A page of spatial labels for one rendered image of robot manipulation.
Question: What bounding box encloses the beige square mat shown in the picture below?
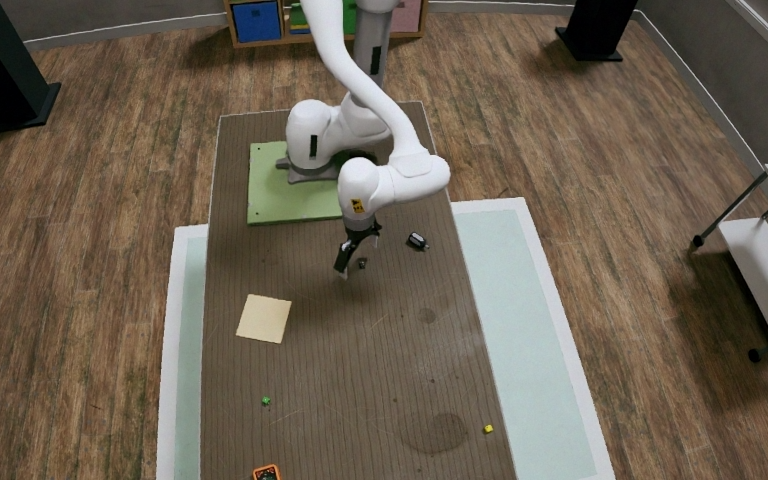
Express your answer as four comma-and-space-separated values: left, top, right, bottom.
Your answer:
236, 294, 291, 344

